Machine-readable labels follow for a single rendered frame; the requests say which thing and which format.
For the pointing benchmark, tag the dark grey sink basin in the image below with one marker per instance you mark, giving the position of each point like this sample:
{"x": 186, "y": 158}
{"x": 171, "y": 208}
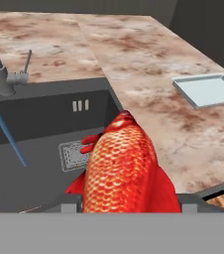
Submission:
{"x": 48, "y": 142}

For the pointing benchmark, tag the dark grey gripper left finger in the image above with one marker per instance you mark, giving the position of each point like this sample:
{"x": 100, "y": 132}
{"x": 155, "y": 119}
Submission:
{"x": 66, "y": 204}

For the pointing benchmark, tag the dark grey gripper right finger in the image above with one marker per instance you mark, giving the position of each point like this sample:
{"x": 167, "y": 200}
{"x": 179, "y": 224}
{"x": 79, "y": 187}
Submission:
{"x": 193, "y": 204}

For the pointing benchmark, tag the grey sink tap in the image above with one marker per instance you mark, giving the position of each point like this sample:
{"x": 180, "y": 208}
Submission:
{"x": 1, "y": 72}

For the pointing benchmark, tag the pale blue tray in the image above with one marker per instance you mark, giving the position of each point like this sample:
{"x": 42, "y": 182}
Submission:
{"x": 207, "y": 90}

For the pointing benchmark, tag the blue water stream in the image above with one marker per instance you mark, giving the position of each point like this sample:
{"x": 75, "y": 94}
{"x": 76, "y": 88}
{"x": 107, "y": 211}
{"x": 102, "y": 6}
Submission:
{"x": 5, "y": 129}

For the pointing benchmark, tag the red orange fish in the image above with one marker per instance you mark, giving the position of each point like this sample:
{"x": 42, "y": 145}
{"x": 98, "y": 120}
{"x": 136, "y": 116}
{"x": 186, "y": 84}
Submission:
{"x": 120, "y": 168}

